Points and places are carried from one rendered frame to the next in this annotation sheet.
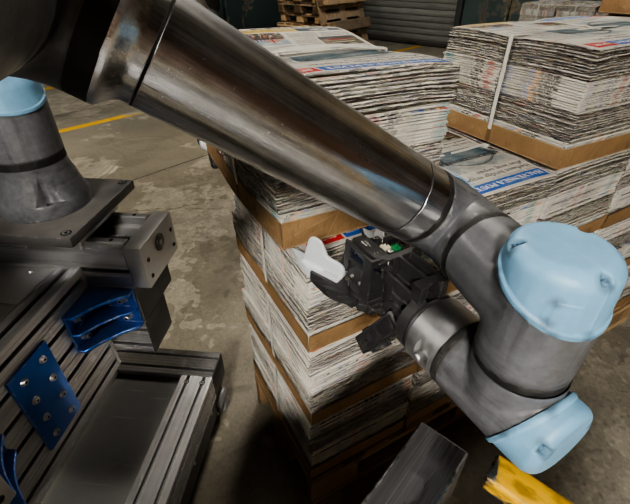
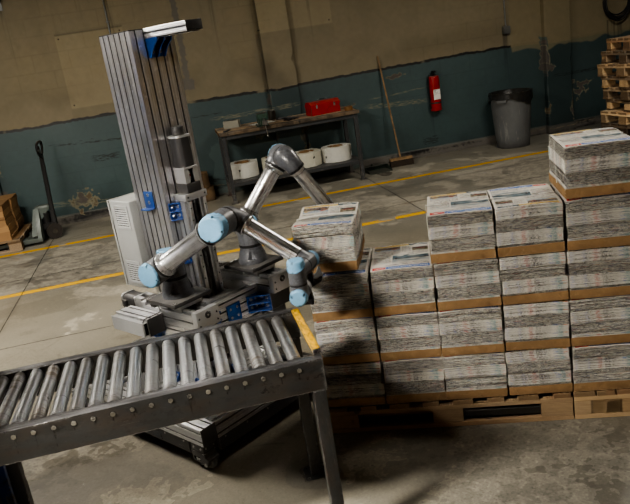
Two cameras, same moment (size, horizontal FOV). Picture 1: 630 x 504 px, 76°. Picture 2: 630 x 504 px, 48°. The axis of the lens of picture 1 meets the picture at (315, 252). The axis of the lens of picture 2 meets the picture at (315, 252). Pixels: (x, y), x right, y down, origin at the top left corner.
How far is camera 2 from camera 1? 2.83 m
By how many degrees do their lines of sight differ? 39
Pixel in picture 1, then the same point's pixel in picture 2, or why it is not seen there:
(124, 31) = (244, 227)
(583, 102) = (432, 235)
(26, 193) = (246, 255)
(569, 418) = (295, 291)
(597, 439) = (514, 453)
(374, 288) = not seen: hidden behind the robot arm
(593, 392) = (545, 438)
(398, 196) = (285, 252)
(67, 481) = not seen: hidden behind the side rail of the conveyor
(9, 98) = not seen: hidden behind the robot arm
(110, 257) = (264, 279)
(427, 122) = (346, 240)
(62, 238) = (251, 269)
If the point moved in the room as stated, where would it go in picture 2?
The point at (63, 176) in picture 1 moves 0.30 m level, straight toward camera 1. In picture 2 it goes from (257, 251) to (250, 270)
